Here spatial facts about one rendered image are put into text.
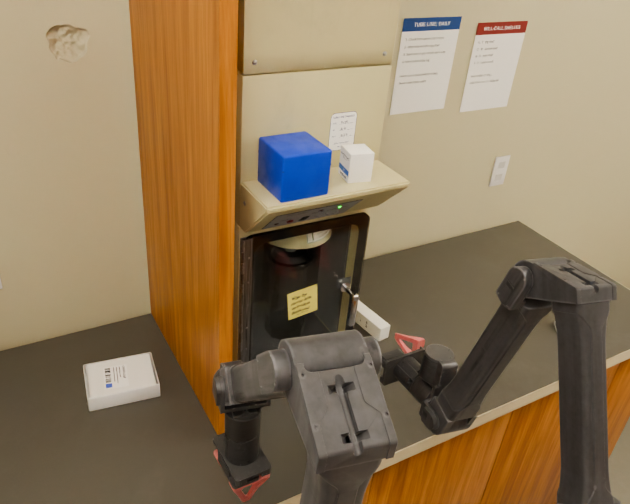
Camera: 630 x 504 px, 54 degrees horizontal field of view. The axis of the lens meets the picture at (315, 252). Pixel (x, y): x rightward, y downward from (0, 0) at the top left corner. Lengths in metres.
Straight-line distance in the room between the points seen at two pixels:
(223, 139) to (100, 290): 0.81
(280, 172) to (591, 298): 0.54
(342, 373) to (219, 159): 0.55
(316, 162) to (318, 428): 0.65
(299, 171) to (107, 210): 0.66
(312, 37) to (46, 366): 1.02
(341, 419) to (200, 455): 0.87
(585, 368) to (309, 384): 0.48
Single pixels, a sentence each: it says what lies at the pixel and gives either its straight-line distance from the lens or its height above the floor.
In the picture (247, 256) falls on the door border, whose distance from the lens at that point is 1.26.
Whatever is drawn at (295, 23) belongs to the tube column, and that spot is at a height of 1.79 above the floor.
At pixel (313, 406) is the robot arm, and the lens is 0.56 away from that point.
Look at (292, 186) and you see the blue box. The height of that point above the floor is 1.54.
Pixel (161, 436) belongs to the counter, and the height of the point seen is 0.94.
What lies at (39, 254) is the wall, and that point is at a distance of 1.64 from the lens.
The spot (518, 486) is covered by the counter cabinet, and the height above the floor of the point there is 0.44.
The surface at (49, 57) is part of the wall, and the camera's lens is 1.47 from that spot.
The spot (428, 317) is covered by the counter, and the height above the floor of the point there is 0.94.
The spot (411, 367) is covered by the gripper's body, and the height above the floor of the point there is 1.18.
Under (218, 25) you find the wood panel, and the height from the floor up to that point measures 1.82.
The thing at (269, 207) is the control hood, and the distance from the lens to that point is 1.10.
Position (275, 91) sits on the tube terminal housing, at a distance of 1.15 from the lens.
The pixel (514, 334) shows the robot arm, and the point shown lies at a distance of 1.03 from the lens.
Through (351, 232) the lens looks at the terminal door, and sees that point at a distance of 1.37.
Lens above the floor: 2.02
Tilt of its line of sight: 32 degrees down
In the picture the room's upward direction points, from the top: 6 degrees clockwise
